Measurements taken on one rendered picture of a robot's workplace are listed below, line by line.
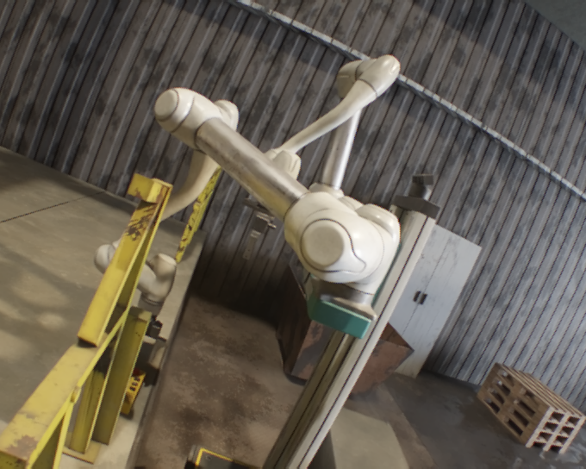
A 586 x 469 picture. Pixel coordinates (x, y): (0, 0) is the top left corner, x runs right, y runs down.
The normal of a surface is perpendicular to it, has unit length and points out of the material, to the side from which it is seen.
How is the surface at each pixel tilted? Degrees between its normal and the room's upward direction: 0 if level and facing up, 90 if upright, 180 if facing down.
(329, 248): 91
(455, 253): 90
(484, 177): 90
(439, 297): 90
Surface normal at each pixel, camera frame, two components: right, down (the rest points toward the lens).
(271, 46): 0.15, 0.20
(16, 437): 0.40, -0.91
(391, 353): 0.04, 0.44
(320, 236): -0.33, 0.02
